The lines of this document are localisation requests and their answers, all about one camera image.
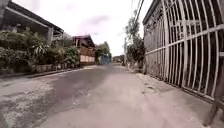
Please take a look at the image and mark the blue gate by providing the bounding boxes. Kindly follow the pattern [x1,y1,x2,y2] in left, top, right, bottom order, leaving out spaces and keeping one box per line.
[100,55,111,65]

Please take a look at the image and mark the utility pole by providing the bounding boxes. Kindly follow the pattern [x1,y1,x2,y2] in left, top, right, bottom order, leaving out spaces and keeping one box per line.
[123,36,128,66]

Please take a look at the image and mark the tree beside fence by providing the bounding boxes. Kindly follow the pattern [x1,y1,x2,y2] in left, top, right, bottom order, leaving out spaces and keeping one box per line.
[125,14,146,69]

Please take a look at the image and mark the house with red-brown roof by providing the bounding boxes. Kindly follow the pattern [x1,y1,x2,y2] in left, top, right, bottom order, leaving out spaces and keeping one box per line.
[71,34,98,65]

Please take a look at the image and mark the grey asphalt road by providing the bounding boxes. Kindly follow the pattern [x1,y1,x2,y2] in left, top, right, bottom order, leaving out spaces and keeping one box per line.
[0,63,224,128]

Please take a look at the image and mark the white metal bar fence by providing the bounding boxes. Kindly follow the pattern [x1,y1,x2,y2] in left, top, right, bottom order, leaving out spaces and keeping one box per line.
[143,0,224,127]

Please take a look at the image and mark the green garden bushes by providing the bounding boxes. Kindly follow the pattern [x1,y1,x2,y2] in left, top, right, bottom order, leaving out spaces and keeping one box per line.
[0,29,80,74]

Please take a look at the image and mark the grey house with flat roof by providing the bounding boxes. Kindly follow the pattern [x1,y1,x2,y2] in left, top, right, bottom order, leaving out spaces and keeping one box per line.
[0,0,65,46]

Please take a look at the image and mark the overhead wires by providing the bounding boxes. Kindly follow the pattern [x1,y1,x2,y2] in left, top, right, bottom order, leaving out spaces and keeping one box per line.
[130,0,146,24]

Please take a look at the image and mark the low planter wall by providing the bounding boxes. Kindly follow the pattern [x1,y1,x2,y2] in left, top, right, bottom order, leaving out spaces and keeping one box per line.
[0,63,81,78]

